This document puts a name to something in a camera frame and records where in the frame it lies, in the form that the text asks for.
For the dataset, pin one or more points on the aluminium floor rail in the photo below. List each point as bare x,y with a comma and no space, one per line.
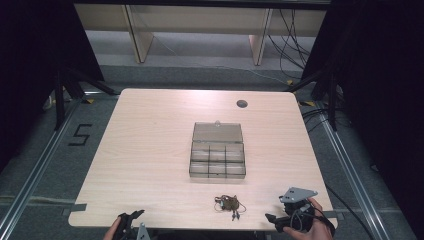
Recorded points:
350,173
36,166

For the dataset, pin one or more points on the yellow black hazard tape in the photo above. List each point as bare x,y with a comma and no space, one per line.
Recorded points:
89,101
290,81
307,103

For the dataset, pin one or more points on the black metal stand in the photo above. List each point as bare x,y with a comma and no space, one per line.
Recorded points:
66,93
326,96

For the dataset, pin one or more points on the clear plastic compartment box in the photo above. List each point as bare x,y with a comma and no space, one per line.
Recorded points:
217,156

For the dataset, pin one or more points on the light wooden desk frame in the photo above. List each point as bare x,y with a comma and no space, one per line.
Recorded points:
200,20

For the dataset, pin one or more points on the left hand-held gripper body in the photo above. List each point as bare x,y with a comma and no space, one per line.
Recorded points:
126,228

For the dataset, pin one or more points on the black curtain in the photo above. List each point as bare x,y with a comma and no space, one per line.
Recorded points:
380,100
36,66

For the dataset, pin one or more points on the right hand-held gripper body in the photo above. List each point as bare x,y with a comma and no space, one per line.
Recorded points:
297,203

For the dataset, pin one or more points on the person's left hand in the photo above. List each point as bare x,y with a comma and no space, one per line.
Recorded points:
112,230

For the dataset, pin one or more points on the person's right hand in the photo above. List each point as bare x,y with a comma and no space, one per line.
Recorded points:
316,226

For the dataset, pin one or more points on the black tape floor mark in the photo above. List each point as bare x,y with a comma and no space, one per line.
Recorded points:
80,134

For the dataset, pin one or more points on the grey tape strip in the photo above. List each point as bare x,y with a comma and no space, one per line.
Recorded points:
75,208

